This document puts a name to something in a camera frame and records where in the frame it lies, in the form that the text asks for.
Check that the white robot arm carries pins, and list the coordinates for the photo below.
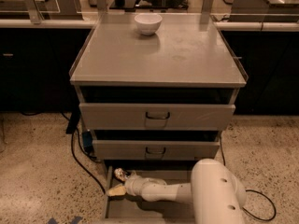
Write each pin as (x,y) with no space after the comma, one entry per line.
(227,195)

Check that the middle grey drawer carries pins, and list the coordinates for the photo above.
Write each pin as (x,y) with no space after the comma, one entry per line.
(154,150)

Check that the top grey drawer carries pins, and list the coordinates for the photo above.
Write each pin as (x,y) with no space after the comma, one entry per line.
(171,117)

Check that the grey metal drawer cabinet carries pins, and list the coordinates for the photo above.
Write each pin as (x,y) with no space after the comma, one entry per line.
(185,62)

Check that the blue power adapter box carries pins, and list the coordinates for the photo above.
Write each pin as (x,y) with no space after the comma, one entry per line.
(87,140)

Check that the white ceramic bowl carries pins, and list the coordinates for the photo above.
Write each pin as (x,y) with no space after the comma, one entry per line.
(148,23)

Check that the left metal post bracket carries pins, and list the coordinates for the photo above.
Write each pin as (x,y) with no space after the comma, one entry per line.
(34,14)

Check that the right metal post bracket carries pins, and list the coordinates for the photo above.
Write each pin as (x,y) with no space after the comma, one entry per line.
(207,6)

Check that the white horizontal rail pipe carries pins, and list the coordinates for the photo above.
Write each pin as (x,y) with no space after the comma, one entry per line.
(225,26)

